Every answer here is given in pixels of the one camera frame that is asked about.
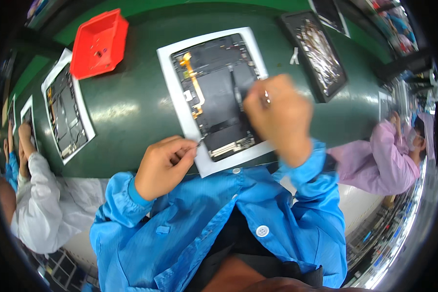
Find dark floor crates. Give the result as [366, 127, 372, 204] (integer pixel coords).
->
[22, 247, 100, 292]

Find small white tray with tablet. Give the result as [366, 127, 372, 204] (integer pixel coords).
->
[20, 94, 39, 152]
[7, 93, 17, 136]

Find black carrier tray with tablet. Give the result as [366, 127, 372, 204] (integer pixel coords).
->
[279, 10, 349, 104]

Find white carrier tray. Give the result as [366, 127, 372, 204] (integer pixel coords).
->
[156, 27, 279, 179]
[40, 47, 96, 166]

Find opened tablet with orange flex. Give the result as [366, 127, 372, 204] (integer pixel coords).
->
[170, 33, 266, 163]

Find red plastic tray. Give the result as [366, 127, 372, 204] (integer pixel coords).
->
[69, 8, 130, 81]

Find white-edged tray with tablet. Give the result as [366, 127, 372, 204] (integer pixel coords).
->
[308, 0, 351, 38]

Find person's right hand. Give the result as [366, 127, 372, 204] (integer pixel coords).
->
[242, 74, 314, 168]

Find person's left hand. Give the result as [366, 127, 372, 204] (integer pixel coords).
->
[134, 135, 199, 201]

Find person's body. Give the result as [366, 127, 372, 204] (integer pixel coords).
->
[89, 164, 348, 292]

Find rack of parts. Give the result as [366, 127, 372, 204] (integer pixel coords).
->
[345, 157, 438, 290]

